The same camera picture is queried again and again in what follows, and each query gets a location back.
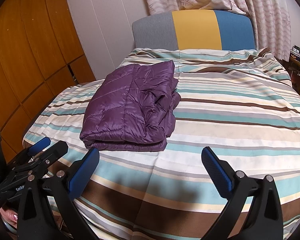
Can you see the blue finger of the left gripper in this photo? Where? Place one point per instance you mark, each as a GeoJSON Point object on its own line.
{"type": "Point", "coordinates": [39, 146]}
{"type": "Point", "coordinates": [51, 155]}

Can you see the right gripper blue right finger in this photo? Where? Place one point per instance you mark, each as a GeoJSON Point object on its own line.
{"type": "Point", "coordinates": [264, 219]}

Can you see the grey yellow blue headboard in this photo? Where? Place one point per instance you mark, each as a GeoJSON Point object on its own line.
{"type": "Point", "coordinates": [194, 29]}

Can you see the person left hand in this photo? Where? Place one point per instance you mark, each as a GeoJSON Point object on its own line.
{"type": "Point", "coordinates": [10, 216]}

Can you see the wooden wardrobe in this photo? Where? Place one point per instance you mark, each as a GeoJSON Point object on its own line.
{"type": "Point", "coordinates": [40, 56]}

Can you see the patterned pink white curtain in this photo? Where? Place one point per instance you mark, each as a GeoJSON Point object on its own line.
{"type": "Point", "coordinates": [270, 18]}

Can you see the purple quilted down jacket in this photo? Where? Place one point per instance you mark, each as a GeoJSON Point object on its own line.
{"type": "Point", "coordinates": [133, 109]}

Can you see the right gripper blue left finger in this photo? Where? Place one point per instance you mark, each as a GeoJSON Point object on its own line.
{"type": "Point", "coordinates": [35, 217]}

